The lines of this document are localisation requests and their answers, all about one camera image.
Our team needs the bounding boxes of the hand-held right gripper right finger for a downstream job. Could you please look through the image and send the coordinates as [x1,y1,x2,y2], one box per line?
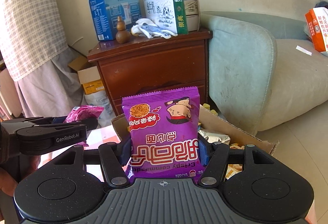
[197,134,276,187]

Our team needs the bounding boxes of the checked curtain cloth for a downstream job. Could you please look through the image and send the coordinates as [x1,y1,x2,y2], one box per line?
[0,0,85,120]

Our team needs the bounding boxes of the white work gloves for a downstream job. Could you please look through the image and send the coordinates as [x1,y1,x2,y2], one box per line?
[131,18,178,40]

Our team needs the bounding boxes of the orange white paper bag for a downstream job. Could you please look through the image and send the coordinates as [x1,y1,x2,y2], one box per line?
[304,7,328,55]

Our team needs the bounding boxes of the dark wooden nightstand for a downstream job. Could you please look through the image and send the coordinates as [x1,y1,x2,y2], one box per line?
[87,28,214,122]

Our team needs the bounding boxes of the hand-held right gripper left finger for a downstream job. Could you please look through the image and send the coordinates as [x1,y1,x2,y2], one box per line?
[58,136,132,187]

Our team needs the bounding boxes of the blue carton with handle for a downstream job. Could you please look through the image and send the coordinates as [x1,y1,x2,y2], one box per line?
[88,0,142,42]

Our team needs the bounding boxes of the silver foil snack packet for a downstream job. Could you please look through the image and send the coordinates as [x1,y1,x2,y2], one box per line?
[198,129,231,146]

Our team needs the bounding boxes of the white printed plastic bag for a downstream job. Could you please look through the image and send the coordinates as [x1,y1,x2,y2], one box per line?
[84,90,116,128]

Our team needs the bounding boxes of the white green milk carton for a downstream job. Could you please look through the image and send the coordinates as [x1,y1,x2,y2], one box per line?
[142,0,189,35]

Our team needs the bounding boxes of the small yellow cardboard box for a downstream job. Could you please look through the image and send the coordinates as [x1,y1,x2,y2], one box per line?
[67,56,106,96]

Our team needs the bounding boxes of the wooden gourd ornament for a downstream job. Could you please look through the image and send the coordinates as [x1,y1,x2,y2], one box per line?
[115,16,131,44]

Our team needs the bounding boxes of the pink white checked tablecloth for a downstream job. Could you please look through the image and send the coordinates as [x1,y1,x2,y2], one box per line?
[36,127,328,224]

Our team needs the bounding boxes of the person's left hand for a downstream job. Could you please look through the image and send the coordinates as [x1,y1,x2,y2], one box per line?
[0,154,42,197]

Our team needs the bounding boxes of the white paper strip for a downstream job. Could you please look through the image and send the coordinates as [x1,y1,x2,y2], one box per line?
[295,45,313,56]

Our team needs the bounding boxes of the light blue sofa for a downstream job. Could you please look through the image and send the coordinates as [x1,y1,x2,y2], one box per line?
[200,11,328,138]

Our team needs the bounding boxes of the purple snack packet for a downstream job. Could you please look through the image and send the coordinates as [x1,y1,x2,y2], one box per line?
[64,105,105,148]
[121,86,201,180]

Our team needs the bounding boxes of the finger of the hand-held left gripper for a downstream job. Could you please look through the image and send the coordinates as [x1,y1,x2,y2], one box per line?
[84,118,98,132]
[24,116,69,126]

